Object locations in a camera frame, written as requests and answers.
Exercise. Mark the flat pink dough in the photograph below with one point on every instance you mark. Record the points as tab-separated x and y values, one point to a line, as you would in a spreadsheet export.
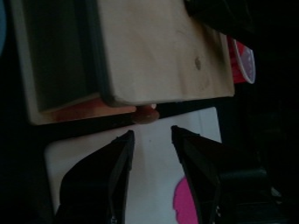
184	204

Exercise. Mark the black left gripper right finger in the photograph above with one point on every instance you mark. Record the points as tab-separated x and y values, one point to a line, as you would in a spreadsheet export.
209	180

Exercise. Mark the wooden drawer box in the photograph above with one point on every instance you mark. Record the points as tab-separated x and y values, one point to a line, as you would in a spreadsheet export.
155	58

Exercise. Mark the red plastic cup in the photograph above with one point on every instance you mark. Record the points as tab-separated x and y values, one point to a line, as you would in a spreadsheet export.
239	61

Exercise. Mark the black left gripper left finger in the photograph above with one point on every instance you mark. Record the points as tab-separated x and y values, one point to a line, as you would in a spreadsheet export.
97	186

